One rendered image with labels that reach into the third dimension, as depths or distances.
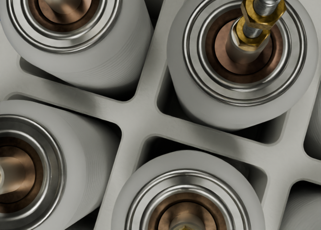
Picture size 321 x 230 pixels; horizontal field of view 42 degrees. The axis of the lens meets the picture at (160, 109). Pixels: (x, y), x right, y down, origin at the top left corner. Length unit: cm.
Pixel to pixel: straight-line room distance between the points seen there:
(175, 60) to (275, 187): 13
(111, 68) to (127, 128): 6
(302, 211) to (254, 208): 8
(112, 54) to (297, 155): 16
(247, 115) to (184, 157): 5
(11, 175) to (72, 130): 5
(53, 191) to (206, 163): 10
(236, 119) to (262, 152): 7
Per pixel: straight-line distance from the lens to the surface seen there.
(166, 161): 26
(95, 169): 30
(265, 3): 18
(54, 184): 27
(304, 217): 33
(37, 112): 28
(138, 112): 33
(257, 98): 26
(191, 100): 26
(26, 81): 36
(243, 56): 24
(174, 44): 27
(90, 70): 28
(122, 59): 30
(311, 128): 37
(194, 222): 23
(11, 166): 26
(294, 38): 27
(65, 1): 27
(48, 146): 27
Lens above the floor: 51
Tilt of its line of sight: 83 degrees down
